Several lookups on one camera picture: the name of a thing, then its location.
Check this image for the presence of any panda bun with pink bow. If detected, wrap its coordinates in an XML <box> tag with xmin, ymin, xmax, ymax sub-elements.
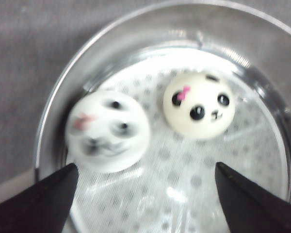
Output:
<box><xmin>162</xmin><ymin>71</ymin><xmax>236</xmax><ymax>140</ymax></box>

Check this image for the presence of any stainless steel steamer pot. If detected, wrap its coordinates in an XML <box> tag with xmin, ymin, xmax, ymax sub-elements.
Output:
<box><xmin>0</xmin><ymin>0</ymin><xmax>291</xmax><ymax>233</ymax></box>

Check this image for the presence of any small white panda bun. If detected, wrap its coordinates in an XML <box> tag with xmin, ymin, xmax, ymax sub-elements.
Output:
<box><xmin>65</xmin><ymin>90</ymin><xmax>151</xmax><ymax>173</ymax></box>

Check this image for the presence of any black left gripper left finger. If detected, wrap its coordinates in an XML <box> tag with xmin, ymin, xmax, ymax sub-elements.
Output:
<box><xmin>0</xmin><ymin>163</ymin><xmax>79</xmax><ymax>233</ymax></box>

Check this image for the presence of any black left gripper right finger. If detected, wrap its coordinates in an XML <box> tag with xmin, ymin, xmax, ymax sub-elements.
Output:
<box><xmin>215</xmin><ymin>162</ymin><xmax>291</xmax><ymax>233</ymax></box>

